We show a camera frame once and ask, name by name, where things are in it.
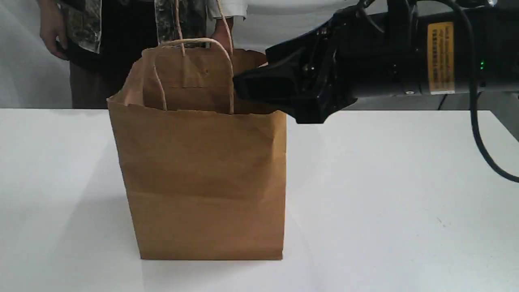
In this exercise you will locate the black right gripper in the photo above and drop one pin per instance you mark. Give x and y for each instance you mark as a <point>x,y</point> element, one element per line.
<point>302,77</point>

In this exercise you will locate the brown paper bag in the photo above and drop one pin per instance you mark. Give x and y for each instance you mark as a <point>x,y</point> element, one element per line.
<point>205,175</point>

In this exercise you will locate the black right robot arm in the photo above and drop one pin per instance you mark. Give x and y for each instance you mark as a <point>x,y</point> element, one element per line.
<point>353,55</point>

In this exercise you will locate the person's left hand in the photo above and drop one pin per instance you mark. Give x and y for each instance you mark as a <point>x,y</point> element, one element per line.
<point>223,33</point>

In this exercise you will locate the person's right hand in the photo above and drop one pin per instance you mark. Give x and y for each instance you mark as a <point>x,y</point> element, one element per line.
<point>52,28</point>

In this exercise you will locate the person torso camouflage apron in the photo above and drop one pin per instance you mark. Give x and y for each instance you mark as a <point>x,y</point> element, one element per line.
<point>106,37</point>

